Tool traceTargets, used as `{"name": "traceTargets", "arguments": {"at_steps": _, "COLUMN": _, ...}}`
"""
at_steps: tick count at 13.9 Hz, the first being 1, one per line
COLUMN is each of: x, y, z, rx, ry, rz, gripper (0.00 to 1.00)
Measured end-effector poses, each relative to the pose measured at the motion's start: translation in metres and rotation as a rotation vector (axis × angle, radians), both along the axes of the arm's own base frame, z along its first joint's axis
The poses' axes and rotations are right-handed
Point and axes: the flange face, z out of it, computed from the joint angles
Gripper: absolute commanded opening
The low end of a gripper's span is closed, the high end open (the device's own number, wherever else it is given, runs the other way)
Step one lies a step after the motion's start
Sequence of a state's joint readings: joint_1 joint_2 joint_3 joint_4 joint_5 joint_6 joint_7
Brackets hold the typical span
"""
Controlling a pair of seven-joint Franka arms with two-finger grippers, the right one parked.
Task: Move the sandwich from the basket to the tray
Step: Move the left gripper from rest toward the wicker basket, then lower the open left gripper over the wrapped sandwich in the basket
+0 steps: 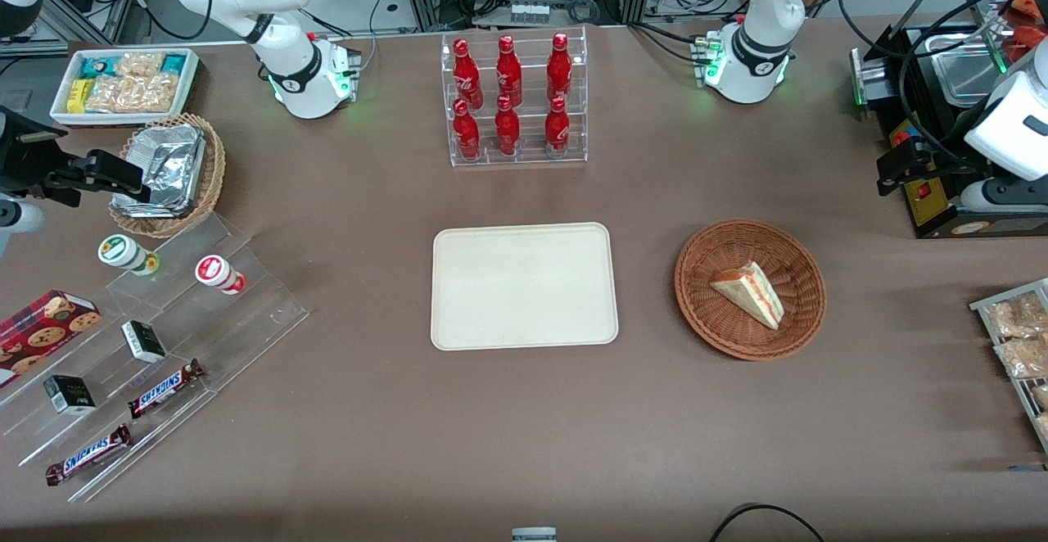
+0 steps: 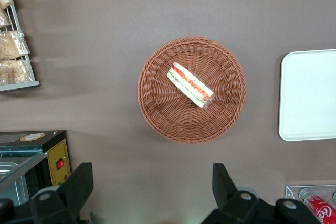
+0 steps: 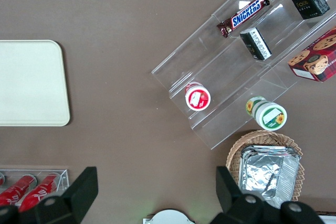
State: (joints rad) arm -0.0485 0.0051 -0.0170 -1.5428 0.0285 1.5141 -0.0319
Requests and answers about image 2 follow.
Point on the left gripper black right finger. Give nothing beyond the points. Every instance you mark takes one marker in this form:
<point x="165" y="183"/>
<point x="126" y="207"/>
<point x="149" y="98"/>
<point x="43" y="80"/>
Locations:
<point x="225" y="195"/>

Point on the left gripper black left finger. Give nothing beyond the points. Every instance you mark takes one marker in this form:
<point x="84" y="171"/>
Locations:
<point x="71" y="190"/>

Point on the triangle sandwich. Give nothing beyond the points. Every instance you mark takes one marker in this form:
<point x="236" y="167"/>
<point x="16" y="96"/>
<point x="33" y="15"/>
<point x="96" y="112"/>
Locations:
<point x="189" y="84"/>

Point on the brown wicker basket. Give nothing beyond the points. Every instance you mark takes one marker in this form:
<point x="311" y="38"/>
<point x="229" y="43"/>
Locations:
<point x="162" y="119"/>

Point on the tray of wrapped pastries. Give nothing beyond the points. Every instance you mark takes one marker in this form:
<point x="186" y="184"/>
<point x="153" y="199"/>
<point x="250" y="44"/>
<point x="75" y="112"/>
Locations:
<point x="25" y="83"/>

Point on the cream plastic tray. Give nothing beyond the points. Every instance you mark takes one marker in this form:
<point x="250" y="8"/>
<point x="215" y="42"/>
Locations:
<point x="307" y="95"/>

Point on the black food warmer display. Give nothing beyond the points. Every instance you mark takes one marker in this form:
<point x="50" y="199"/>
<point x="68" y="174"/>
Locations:
<point x="56" y="140"/>

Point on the steel pan in warmer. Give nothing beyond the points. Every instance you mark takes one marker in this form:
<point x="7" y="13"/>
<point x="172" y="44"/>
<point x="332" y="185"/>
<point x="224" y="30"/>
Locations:
<point x="13" y="190"/>

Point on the clear acrylic bottle rack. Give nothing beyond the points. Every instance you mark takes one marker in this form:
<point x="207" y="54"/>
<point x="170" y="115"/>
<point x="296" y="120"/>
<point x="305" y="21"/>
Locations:
<point x="292" y="191"/>

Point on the red cola bottle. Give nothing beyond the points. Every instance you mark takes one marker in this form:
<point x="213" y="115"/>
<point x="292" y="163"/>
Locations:
<point x="321" y="208"/>

